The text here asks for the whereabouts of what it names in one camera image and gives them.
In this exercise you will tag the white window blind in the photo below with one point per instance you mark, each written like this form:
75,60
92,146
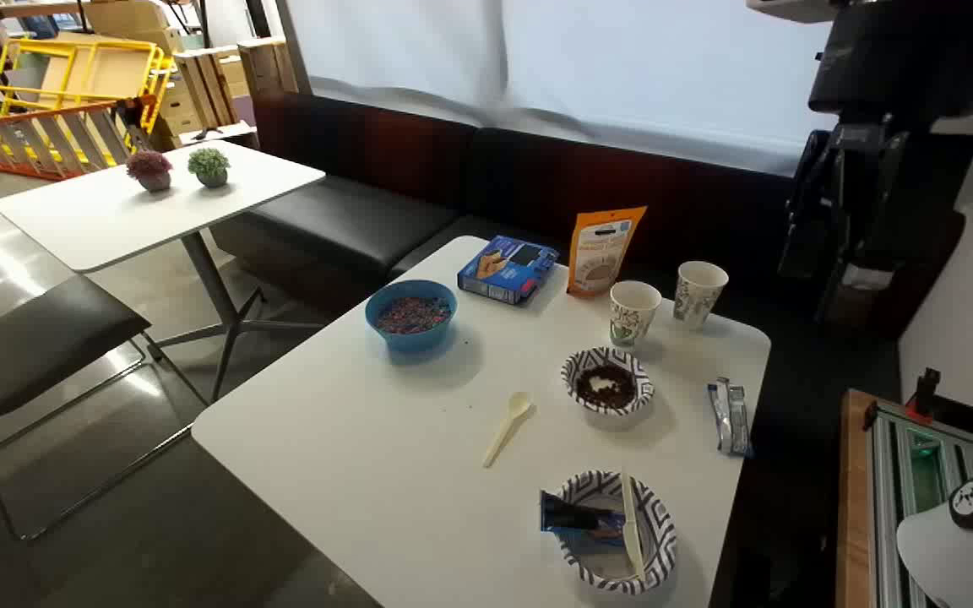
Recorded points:
566,69

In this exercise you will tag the wooden board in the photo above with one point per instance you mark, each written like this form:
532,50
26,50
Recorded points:
852,509

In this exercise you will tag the printed white paper cup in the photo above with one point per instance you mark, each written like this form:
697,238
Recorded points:
697,300
634,322

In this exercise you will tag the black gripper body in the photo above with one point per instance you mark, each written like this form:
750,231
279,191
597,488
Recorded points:
862,158

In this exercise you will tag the black metal-frame chair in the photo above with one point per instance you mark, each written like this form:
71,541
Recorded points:
34,338

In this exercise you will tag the white side table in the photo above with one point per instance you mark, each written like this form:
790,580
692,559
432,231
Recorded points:
92,213

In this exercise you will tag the cream plastic spoon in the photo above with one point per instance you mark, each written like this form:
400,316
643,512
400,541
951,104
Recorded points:
521,407

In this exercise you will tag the black clamp bracket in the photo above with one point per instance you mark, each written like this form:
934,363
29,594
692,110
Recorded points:
961,411

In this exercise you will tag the aluminium frame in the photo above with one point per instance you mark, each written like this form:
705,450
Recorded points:
912,476

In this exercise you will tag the patterned paper bowl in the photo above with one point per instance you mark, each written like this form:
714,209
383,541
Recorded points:
624,411

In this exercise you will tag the multicoloured candy pieces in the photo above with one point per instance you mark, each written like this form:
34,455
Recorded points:
412,316

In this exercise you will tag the orange striped barrier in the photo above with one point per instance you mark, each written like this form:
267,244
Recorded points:
48,140

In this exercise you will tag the wooden drawer cabinet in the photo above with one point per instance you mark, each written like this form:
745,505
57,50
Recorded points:
210,85

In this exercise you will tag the dark blue wrapper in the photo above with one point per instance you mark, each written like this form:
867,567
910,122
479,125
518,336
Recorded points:
574,522

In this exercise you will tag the orange snack pouch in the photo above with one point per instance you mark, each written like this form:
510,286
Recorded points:
601,255

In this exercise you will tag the yellow metal frame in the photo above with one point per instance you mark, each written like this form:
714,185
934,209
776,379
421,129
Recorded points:
81,50

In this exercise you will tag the white plastic knife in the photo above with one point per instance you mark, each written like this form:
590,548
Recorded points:
634,527

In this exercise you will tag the blue plastic bowl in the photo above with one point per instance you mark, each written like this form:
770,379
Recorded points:
411,342

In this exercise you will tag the silver blue foil packet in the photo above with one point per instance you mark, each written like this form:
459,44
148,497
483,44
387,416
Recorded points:
732,416

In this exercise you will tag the black bench seat cushion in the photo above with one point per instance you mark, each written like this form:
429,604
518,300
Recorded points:
339,222

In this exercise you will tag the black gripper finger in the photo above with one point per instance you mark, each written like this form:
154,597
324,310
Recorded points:
938,223
812,205

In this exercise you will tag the dark bench backrest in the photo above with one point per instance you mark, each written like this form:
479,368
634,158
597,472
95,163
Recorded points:
421,158

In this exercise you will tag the blue cookie box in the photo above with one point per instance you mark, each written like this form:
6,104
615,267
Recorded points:
508,272

